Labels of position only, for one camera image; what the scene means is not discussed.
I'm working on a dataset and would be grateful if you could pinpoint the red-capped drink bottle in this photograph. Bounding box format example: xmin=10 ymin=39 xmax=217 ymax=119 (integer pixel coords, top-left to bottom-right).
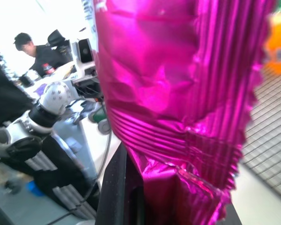
xmin=41 ymin=62 xmax=56 ymax=76

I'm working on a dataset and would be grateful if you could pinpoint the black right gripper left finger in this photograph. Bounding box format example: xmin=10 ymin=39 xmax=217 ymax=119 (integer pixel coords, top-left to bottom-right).
xmin=97 ymin=140 xmax=146 ymax=225

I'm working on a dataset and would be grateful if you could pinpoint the small blue object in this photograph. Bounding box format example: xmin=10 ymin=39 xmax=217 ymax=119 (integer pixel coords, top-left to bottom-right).
xmin=25 ymin=180 xmax=44 ymax=197

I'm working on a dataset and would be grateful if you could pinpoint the person in black shirt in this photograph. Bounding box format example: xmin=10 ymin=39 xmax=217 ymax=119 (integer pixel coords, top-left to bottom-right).
xmin=13 ymin=32 xmax=73 ymax=77

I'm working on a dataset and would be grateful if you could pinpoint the black and silver robot body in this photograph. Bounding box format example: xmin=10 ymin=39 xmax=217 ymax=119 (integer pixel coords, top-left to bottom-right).
xmin=0 ymin=134 xmax=101 ymax=220

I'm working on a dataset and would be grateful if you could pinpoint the green and grey object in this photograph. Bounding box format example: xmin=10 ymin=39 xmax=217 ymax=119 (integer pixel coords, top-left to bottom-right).
xmin=90 ymin=108 xmax=108 ymax=124

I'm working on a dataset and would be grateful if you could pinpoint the bystander in dark jacket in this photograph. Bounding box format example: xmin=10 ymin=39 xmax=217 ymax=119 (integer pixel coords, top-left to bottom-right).
xmin=0 ymin=38 xmax=36 ymax=128

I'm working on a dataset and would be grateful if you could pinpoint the thin grey cable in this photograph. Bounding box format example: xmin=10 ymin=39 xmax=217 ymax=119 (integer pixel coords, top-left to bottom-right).
xmin=83 ymin=131 xmax=113 ymax=211

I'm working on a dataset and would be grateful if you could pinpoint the black office chair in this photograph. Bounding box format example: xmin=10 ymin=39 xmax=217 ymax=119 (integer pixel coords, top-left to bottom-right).
xmin=47 ymin=29 xmax=71 ymax=51

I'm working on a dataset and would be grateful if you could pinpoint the magenta foil snack bag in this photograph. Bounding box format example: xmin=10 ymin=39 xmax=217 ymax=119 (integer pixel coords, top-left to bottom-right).
xmin=93 ymin=0 xmax=279 ymax=225

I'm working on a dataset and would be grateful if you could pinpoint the black and white speaker box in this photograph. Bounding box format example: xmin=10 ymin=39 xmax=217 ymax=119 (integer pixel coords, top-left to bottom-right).
xmin=78 ymin=38 xmax=95 ymax=64

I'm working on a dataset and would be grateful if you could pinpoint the orange snack bag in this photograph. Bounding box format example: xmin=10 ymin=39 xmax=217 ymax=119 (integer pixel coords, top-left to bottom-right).
xmin=263 ymin=7 xmax=281 ymax=76

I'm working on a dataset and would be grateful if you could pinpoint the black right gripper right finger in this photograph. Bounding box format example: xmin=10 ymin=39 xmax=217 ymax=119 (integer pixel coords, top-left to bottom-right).
xmin=221 ymin=202 xmax=247 ymax=225

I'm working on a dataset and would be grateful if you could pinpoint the white wire rack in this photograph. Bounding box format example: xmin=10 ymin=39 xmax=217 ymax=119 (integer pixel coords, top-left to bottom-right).
xmin=240 ymin=76 xmax=281 ymax=210

